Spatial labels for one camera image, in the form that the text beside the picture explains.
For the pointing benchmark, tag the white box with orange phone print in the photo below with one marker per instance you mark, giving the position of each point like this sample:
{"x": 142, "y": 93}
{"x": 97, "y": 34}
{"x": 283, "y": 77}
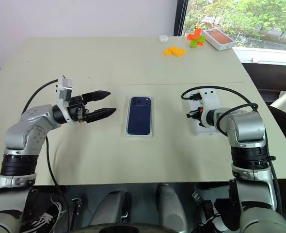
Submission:
{"x": 219, "y": 38}

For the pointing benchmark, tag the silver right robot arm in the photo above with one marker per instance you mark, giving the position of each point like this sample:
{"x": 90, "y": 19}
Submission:
{"x": 249, "y": 126}

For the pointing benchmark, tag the black window frame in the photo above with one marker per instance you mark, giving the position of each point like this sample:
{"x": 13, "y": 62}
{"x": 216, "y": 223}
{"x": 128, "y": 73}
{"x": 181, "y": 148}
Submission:
{"x": 180, "y": 17}

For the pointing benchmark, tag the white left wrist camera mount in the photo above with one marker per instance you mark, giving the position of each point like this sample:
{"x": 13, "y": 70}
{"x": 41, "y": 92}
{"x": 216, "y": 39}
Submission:
{"x": 65, "y": 89}

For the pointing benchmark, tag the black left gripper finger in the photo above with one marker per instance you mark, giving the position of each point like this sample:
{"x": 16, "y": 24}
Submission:
{"x": 100, "y": 114}
{"x": 97, "y": 95}

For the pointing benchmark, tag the white earbuds case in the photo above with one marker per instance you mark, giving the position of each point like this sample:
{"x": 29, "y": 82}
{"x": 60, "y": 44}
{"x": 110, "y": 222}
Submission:
{"x": 163, "y": 38}

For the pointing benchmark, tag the long orange toy brick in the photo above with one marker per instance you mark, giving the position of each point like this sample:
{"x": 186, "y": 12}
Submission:
{"x": 195, "y": 33}

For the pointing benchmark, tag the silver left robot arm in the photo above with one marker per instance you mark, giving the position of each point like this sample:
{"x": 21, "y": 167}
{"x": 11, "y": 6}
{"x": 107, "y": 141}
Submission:
{"x": 29, "y": 131}

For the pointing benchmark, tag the black and white sneaker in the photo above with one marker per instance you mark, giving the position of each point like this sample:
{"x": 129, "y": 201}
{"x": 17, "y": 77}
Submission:
{"x": 43, "y": 218}

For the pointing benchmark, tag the dark blue smartphone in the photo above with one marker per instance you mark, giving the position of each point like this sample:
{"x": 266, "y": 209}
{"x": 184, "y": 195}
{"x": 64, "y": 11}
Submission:
{"x": 138, "y": 116}

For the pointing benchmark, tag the small orange toy brick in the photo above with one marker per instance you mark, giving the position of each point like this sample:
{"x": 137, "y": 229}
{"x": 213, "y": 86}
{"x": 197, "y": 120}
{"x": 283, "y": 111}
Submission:
{"x": 200, "y": 43}

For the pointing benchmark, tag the white box half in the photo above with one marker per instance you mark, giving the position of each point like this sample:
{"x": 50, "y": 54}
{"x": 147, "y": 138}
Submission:
{"x": 153, "y": 126}

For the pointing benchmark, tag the dark chair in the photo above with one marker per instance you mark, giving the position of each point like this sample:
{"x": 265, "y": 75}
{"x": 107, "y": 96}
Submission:
{"x": 274, "y": 77}

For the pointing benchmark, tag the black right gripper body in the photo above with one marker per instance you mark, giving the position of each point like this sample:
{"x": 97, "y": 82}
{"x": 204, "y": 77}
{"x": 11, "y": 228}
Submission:
{"x": 197, "y": 115}

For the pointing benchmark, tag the yellow toy brick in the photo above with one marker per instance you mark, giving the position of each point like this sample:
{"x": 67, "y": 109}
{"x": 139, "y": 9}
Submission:
{"x": 169, "y": 51}
{"x": 180, "y": 53}

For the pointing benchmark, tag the white window sill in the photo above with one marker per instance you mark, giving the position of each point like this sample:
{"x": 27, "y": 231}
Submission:
{"x": 266, "y": 55}

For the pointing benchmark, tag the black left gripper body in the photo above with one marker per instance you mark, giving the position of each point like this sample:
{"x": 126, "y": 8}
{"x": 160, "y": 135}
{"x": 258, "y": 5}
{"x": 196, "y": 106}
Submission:
{"x": 76, "y": 111}

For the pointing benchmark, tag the grey rounded shell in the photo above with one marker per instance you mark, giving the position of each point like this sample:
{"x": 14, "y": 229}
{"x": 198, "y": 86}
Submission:
{"x": 111, "y": 211}
{"x": 172, "y": 208}

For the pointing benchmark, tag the green toy brick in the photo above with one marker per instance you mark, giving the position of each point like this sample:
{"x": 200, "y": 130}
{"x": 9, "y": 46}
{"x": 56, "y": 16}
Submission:
{"x": 194, "y": 43}

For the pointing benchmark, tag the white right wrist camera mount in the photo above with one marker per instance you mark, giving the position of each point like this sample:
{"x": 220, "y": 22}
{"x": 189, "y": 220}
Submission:
{"x": 209, "y": 99}

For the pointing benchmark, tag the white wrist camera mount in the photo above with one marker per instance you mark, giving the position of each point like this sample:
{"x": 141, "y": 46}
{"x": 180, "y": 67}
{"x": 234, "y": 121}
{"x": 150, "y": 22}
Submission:
{"x": 209, "y": 99}
{"x": 65, "y": 89}

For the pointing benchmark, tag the black metal stand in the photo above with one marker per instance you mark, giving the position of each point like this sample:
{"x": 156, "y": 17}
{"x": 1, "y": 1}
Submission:
{"x": 75, "y": 204}
{"x": 206, "y": 211}

